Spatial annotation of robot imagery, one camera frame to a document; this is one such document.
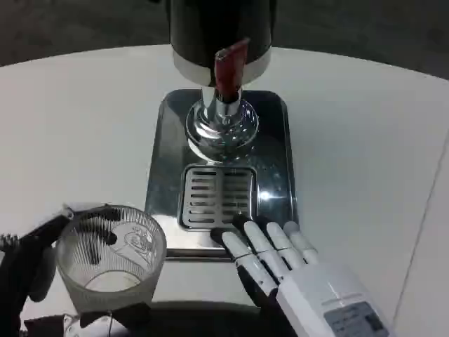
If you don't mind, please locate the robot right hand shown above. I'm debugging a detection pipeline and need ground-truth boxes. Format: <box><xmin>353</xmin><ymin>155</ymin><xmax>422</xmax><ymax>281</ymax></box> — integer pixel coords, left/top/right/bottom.
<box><xmin>209</xmin><ymin>213</ymin><xmax>396</xmax><ymax>337</ymax></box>

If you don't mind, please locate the clear ribbed glass cup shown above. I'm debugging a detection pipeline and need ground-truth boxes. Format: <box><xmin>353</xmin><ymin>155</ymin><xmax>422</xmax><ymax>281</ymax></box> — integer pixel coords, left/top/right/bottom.
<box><xmin>55</xmin><ymin>206</ymin><xmax>168</xmax><ymax>314</ymax></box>

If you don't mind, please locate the black drink dispenser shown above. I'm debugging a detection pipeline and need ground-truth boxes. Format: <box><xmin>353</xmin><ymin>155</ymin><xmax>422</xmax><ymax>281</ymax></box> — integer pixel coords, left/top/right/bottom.
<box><xmin>167</xmin><ymin>0</ymin><xmax>279</xmax><ymax>164</ymax></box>

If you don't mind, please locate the slotted steel tray grid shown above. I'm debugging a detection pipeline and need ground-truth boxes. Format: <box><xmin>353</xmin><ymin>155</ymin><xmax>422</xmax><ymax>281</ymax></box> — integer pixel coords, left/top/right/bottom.
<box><xmin>177</xmin><ymin>164</ymin><xmax>259</xmax><ymax>230</ymax></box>

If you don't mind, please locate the steel drip tray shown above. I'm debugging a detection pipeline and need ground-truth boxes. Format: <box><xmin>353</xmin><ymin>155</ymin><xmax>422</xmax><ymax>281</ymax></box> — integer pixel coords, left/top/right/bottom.
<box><xmin>144</xmin><ymin>88</ymin><xmax>300</xmax><ymax>261</ymax></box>

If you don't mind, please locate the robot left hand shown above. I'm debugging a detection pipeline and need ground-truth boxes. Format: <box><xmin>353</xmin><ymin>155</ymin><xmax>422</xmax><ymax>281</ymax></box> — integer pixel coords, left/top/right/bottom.
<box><xmin>0</xmin><ymin>201</ymin><xmax>152</xmax><ymax>337</ymax></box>

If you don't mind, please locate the red tap handle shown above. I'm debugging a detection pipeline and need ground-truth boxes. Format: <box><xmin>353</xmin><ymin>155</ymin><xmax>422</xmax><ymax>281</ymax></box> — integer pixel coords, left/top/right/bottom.
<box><xmin>214</xmin><ymin>37</ymin><xmax>251</xmax><ymax>103</ymax></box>

